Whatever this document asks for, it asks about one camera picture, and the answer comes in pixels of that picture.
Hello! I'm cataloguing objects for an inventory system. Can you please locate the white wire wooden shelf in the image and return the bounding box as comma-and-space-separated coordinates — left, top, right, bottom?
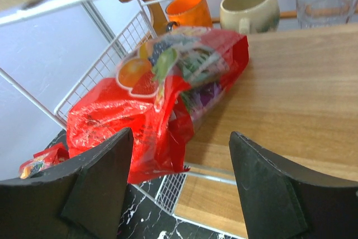
0, 0, 358, 239

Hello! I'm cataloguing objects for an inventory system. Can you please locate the clear drinking glass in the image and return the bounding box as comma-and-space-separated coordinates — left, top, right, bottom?
295, 0, 357, 29

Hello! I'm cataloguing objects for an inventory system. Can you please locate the large red candy bag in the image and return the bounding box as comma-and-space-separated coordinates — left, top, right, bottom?
67, 26, 249, 184

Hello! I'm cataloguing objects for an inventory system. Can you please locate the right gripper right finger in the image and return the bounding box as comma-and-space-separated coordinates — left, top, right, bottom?
229, 132, 357, 238

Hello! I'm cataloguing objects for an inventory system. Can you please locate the small red candy bag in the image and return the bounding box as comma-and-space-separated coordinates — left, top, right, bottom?
18, 143, 69, 179

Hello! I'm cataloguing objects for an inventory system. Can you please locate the light green mug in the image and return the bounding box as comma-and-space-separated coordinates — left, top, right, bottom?
219, 0, 280, 35

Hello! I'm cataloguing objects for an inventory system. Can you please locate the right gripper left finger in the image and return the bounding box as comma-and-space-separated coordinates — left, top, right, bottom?
1, 128, 134, 238

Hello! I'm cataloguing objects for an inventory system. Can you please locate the orange mug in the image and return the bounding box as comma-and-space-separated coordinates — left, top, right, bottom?
165, 0, 213, 31

